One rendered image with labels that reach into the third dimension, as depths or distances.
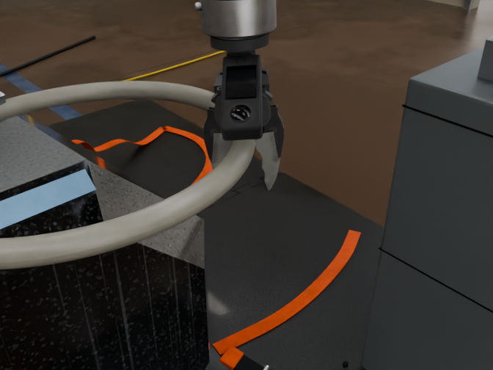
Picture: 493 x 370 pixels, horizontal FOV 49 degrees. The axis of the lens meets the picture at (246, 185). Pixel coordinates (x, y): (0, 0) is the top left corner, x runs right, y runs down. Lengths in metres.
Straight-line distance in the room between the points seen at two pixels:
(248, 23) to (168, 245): 0.49
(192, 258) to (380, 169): 1.60
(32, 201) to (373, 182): 1.77
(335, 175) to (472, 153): 1.38
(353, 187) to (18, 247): 1.93
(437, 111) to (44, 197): 0.72
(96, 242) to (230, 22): 0.28
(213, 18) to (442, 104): 0.58
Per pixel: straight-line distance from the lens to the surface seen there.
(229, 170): 0.61
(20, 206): 0.86
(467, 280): 1.23
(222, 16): 0.63
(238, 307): 1.72
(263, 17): 0.64
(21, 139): 1.01
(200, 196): 0.57
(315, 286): 1.80
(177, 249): 1.01
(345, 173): 2.45
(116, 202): 0.92
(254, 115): 0.60
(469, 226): 1.16
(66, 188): 0.88
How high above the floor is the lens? 1.23
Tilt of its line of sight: 32 degrees down
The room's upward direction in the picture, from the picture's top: straight up
